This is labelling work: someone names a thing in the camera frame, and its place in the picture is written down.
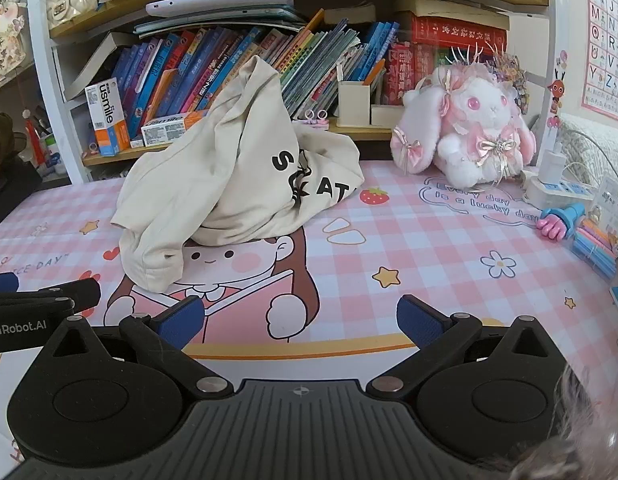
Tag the white tablet device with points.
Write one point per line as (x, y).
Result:
(172, 8)

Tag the beige pen holder organizer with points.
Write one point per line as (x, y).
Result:
(355, 109)

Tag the red thick dictionary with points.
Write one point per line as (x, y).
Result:
(425, 42)

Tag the white power strip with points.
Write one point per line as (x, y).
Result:
(550, 195)

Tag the white charger plug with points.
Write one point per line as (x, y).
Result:
(551, 160)

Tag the alphabet wall poster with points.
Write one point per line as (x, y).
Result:
(601, 83)

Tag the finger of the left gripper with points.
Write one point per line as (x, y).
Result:
(9, 282)
(85, 293)

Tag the white orange toothpaste box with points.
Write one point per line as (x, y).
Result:
(167, 129)

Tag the row of leaning books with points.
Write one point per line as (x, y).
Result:
(184, 65)

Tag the blue pink hand toy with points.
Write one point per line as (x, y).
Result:
(560, 223)

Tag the cream t-shirt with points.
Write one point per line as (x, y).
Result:
(243, 172)

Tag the usmile white orange box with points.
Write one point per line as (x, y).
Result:
(107, 117)

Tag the pink checkered desk mat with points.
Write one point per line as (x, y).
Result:
(322, 302)

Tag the pink white plush bunny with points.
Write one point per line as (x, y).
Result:
(465, 122)

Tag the pastel pen bundle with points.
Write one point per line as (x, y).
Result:
(590, 243)

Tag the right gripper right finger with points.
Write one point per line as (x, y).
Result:
(441, 342)

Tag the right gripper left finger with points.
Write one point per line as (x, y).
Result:
(159, 342)

